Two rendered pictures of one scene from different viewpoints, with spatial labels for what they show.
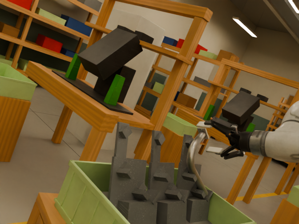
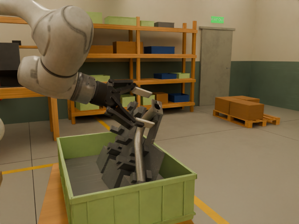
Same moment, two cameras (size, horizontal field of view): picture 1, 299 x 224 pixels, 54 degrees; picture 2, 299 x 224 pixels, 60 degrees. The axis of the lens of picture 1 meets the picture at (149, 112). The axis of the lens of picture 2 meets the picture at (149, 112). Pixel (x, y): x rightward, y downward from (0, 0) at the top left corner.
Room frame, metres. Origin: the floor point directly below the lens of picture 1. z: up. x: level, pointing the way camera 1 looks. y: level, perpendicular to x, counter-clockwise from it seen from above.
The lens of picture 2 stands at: (1.54, -1.06, 1.34)
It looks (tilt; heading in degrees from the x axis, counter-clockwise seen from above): 12 degrees down; 113
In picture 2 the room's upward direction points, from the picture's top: straight up
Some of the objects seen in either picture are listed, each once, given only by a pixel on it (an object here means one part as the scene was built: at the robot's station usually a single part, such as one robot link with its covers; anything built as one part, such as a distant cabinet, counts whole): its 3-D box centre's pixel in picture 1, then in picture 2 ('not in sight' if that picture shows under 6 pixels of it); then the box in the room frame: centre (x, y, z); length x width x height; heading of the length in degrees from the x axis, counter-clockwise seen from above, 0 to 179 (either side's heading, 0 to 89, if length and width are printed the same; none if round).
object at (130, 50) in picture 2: not in sight; (135, 67); (-1.12, 4.33, 1.12); 3.01 x 0.54 x 2.23; 48
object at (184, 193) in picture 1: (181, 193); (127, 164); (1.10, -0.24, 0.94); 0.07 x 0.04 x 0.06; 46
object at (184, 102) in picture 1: (175, 87); not in sight; (7.10, -0.36, 1.13); 2.48 x 0.54 x 2.27; 48
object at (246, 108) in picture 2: not in sight; (244, 110); (1.28, 4.88, 0.22); 1.20 x 0.81 x 0.44; 133
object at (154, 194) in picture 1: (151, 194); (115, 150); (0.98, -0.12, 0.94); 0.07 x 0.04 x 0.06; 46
